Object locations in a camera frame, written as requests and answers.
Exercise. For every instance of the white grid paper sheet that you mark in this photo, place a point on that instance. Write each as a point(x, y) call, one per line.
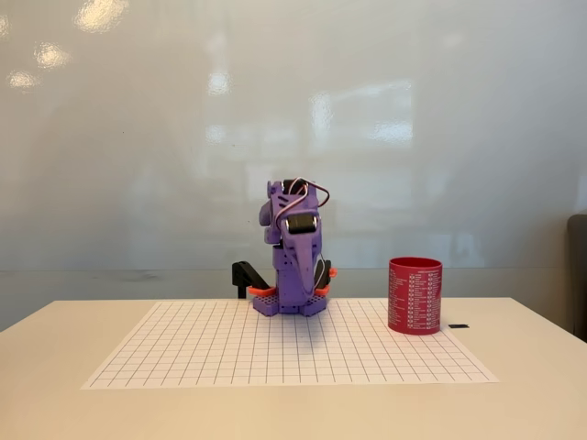
point(293, 357)

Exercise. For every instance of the small black flat strip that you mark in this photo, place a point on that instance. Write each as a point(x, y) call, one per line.
point(458, 326)

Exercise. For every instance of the purple robot arm with base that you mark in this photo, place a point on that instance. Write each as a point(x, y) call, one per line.
point(286, 275)

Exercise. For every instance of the black clamp with orange pad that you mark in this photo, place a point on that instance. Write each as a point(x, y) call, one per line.
point(326, 275)
point(243, 272)

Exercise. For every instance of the red cup with white print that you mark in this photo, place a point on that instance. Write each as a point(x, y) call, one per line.
point(415, 298)

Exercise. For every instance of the purple gripper black servo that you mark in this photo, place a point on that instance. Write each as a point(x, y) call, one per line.
point(300, 239)

